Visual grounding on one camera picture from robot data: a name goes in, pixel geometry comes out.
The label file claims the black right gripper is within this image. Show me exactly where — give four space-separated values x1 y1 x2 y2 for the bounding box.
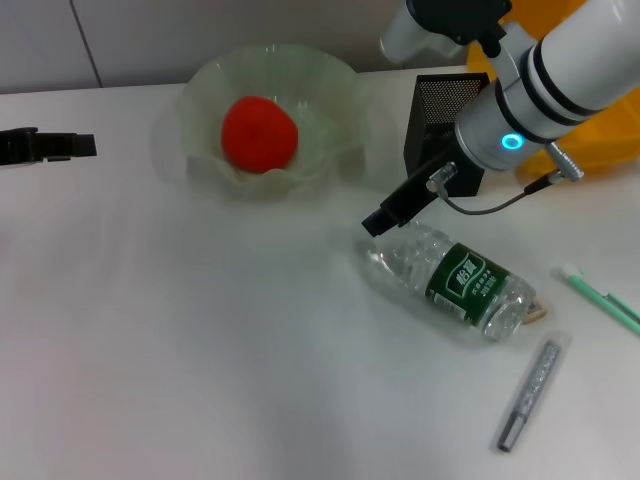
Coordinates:
360 147 469 237

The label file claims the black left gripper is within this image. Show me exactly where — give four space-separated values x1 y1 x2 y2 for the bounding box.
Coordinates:
0 127 97 169

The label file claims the clear water bottle green label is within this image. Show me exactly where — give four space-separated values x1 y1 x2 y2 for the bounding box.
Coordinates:
353 222 540 342

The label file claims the orange-red round fruit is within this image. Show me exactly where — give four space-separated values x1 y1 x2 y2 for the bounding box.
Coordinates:
221 95 300 175

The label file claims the green pen white tip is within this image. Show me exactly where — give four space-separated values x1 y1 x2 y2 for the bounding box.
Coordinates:
552 264 640 337

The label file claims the black mesh pen holder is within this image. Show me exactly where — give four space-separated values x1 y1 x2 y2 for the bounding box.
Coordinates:
402 72 491 199

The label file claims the pale green glass fruit bowl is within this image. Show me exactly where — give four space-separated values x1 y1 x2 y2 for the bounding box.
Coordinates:
178 43 374 204

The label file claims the beige eraser with barcode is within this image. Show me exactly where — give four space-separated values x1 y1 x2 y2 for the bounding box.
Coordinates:
522 295 548 326

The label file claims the grey pen in clear sleeve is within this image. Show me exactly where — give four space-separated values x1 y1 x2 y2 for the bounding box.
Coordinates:
496 333 573 454

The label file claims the yellow plastic bin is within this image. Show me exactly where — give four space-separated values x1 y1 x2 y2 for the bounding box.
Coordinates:
467 0 640 176

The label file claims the right arm grey connector cable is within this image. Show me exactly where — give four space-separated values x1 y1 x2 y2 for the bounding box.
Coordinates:
424 141 585 216

